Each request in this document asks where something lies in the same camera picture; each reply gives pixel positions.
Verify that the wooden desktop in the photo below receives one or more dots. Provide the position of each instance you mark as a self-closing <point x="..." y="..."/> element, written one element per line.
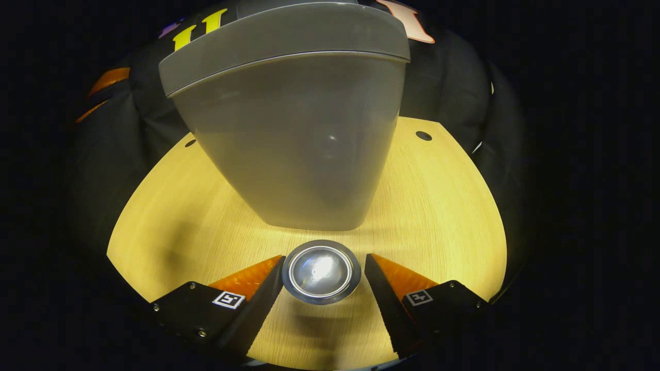
<point x="438" y="216"/>

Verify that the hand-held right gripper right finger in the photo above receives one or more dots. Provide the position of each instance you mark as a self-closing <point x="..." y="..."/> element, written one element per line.
<point x="386" y="304"/>

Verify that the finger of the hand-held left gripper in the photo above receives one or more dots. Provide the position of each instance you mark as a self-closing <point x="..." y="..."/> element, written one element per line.
<point x="108" y="80"/>
<point x="92" y="112"/>

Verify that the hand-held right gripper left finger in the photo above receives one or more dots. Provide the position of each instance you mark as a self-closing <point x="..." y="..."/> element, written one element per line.
<point x="263" y="304"/>

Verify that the white desktop garbage bin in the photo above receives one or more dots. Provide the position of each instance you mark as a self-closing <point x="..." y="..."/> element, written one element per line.
<point x="289" y="134"/>

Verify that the black backdrop cloth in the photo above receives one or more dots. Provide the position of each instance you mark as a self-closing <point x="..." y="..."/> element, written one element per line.
<point x="448" y="77"/>

